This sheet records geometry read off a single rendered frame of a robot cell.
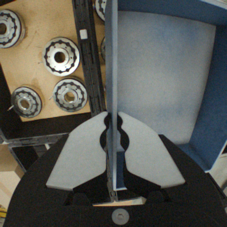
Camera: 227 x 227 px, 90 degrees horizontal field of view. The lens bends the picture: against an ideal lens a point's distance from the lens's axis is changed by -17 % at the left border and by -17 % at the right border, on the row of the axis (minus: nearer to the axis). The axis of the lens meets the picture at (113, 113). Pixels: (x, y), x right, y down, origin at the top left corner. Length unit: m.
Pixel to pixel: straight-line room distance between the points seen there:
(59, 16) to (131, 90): 0.31
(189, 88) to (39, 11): 0.40
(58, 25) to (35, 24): 0.06
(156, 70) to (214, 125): 0.11
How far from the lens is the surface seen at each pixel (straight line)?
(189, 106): 0.22
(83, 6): 0.31
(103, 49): 0.37
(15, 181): 0.70
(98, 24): 0.40
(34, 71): 0.45
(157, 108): 0.19
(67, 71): 0.38
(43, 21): 0.43
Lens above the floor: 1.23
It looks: 62 degrees down
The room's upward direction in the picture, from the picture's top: 167 degrees clockwise
